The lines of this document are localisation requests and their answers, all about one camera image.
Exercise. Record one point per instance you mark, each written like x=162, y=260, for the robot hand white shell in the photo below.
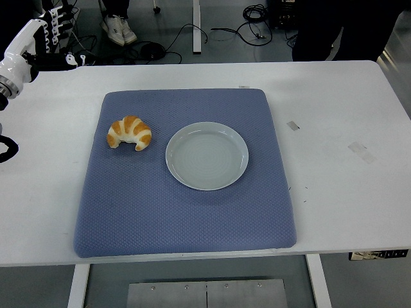
x=22, y=41

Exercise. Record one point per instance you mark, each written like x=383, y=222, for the croissant bread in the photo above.
x=130, y=128

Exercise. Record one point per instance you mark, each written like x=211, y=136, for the grey round plate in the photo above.
x=207, y=157

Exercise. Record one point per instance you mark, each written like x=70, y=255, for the person's foot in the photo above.
x=112, y=29
x=128, y=32

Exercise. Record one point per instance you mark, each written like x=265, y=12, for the person's legs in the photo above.
x=114, y=6

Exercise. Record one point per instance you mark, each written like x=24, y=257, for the black caster wheel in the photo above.
x=157, y=9

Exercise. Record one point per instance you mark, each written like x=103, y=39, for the white desk foot beam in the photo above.
x=196, y=25

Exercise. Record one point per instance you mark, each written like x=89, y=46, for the blue quilted mat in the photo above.
x=144, y=208

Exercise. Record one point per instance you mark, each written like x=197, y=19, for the white table leg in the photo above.
x=319, y=282
x=78, y=285

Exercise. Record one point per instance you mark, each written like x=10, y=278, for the black equipment box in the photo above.
x=282, y=14

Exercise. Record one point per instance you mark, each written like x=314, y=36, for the small clear tape piece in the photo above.
x=293, y=125

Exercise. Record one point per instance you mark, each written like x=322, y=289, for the standing person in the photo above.
x=337, y=29

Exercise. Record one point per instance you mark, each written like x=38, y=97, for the large clear tape piece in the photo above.
x=361, y=152

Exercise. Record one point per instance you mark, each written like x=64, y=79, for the table control panel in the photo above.
x=379, y=255

